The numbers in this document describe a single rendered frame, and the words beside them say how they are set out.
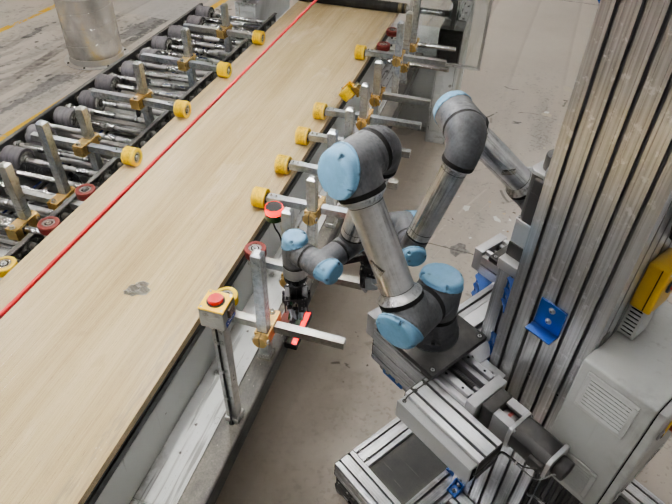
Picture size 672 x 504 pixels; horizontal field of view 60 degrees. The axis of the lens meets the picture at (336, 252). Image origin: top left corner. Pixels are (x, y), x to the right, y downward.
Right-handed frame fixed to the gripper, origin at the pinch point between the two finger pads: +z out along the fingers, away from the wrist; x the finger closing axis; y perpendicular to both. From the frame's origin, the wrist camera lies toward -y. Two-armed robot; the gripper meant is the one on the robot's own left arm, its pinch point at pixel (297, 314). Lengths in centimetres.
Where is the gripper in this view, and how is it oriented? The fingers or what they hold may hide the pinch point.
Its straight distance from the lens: 191.1
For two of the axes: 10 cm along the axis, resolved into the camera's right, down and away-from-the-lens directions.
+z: -0.2, 7.5, 6.6
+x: 10.0, -0.2, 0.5
